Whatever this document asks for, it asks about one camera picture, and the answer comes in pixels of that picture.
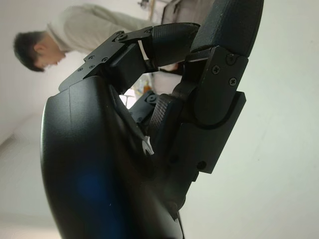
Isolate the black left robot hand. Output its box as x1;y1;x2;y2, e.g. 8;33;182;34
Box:
39;0;264;239

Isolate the person in beige sweater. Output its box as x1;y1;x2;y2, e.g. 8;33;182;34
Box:
13;3;186;77

